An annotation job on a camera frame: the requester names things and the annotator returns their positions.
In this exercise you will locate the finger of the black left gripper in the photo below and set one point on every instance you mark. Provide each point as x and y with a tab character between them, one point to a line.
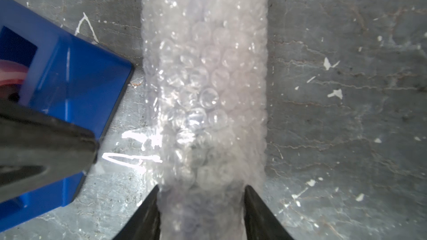
38	150

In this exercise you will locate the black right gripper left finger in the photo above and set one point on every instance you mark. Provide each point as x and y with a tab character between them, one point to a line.
145	222

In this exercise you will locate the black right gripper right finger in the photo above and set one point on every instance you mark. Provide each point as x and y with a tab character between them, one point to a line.
260	222

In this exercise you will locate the blue tape dispenser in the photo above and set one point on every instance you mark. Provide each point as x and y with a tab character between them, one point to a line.
69	79

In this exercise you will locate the pink clear tape roll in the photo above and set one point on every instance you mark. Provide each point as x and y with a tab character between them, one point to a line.
13	75

